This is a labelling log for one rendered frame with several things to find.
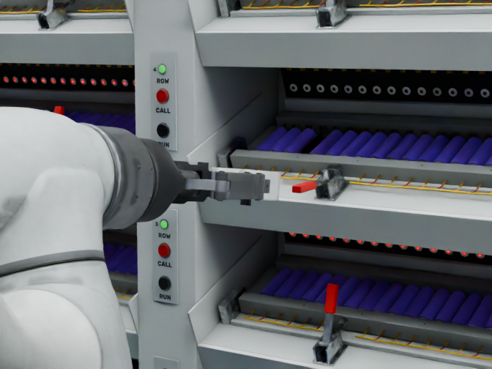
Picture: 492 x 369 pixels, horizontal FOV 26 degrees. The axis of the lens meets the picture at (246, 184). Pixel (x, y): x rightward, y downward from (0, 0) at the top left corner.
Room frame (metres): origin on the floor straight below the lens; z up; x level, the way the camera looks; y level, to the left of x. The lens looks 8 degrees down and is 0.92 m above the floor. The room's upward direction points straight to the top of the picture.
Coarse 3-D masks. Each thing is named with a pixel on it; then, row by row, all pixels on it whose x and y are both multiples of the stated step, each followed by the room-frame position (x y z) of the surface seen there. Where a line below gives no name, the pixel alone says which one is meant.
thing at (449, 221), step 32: (224, 128) 1.37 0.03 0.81; (256, 128) 1.43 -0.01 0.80; (192, 160) 1.31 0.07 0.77; (224, 160) 1.34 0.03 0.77; (288, 192) 1.26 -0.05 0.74; (352, 192) 1.23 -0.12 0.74; (384, 192) 1.21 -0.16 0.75; (416, 192) 1.20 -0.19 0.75; (448, 192) 1.18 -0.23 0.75; (224, 224) 1.31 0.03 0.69; (256, 224) 1.28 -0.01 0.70; (288, 224) 1.26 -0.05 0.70; (320, 224) 1.23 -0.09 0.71; (352, 224) 1.21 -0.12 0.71; (384, 224) 1.18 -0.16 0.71; (416, 224) 1.16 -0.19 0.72; (448, 224) 1.14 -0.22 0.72; (480, 224) 1.12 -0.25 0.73
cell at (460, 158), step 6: (474, 138) 1.25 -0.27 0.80; (468, 144) 1.24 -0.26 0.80; (474, 144) 1.24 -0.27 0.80; (480, 144) 1.25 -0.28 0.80; (462, 150) 1.23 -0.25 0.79; (468, 150) 1.23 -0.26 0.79; (474, 150) 1.23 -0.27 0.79; (456, 156) 1.22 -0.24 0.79; (462, 156) 1.22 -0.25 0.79; (468, 156) 1.22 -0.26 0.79; (456, 162) 1.21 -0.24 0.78; (462, 162) 1.21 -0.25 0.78; (468, 162) 1.22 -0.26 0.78
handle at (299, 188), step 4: (324, 172) 1.22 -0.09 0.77; (328, 172) 1.22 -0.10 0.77; (324, 176) 1.23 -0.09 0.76; (328, 176) 1.23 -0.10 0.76; (320, 180) 1.22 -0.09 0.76; (324, 180) 1.22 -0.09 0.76; (328, 180) 1.22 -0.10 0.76; (296, 184) 1.18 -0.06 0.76; (300, 184) 1.18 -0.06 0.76; (304, 184) 1.18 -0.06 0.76; (308, 184) 1.18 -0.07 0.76; (312, 184) 1.19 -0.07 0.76; (316, 184) 1.20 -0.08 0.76; (320, 184) 1.21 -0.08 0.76; (292, 188) 1.17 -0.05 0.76; (296, 188) 1.17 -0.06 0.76; (300, 188) 1.17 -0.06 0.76; (304, 188) 1.17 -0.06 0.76; (308, 188) 1.18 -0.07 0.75; (312, 188) 1.19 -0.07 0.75; (292, 192) 1.17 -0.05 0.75; (296, 192) 1.17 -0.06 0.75; (300, 192) 1.17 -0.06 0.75; (304, 192) 1.17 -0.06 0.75
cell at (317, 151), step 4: (332, 132) 1.35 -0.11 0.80; (336, 132) 1.35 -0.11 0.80; (340, 132) 1.35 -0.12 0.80; (328, 136) 1.34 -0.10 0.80; (332, 136) 1.34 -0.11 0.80; (336, 136) 1.34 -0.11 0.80; (340, 136) 1.35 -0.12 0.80; (324, 140) 1.33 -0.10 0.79; (328, 140) 1.33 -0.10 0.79; (332, 140) 1.33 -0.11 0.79; (336, 140) 1.34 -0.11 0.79; (320, 144) 1.32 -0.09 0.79; (324, 144) 1.32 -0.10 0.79; (328, 144) 1.33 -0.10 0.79; (332, 144) 1.33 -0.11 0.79; (316, 148) 1.32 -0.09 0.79; (320, 148) 1.32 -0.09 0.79; (324, 148) 1.32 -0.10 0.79; (328, 148) 1.32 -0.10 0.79; (312, 152) 1.31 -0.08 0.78; (316, 152) 1.31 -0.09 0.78; (320, 152) 1.31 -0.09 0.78; (324, 152) 1.31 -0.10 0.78
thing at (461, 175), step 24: (264, 168) 1.32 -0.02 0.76; (288, 168) 1.30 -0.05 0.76; (312, 168) 1.28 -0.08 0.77; (360, 168) 1.24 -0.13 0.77; (384, 168) 1.22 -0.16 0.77; (408, 168) 1.21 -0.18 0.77; (432, 168) 1.19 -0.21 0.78; (456, 168) 1.18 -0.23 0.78; (480, 168) 1.17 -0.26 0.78; (456, 192) 1.16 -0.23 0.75
